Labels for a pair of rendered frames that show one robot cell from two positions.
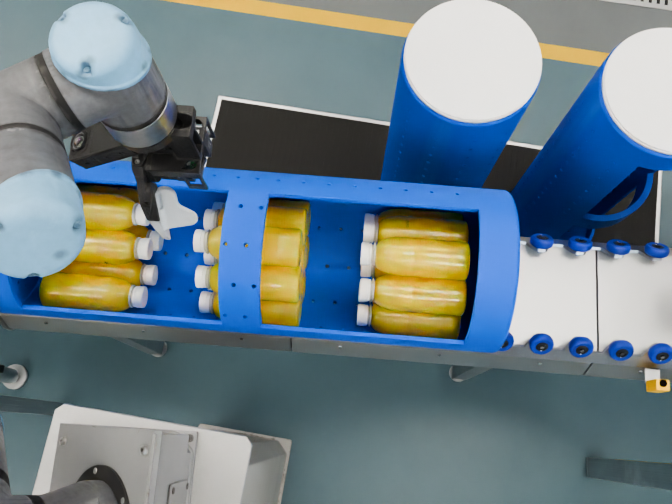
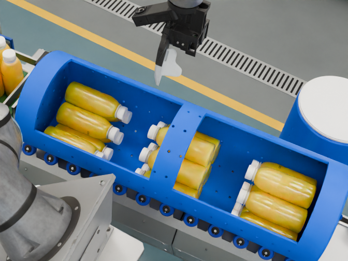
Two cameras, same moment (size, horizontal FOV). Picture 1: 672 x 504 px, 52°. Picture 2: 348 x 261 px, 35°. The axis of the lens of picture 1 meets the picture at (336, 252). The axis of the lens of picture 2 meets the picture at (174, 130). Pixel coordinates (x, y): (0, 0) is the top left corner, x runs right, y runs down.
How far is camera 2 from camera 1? 0.56 m
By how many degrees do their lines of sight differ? 23
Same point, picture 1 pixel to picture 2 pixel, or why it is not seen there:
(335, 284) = (218, 203)
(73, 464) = not seen: hidden behind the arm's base
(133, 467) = (89, 193)
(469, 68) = (337, 111)
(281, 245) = (202, 146)
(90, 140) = (147, 10)
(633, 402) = not seen: outside the picture
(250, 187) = (196, 107)
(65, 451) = not seen: hidden behind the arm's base
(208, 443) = (117, 237)
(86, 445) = (55, 191)
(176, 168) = (187, 33)
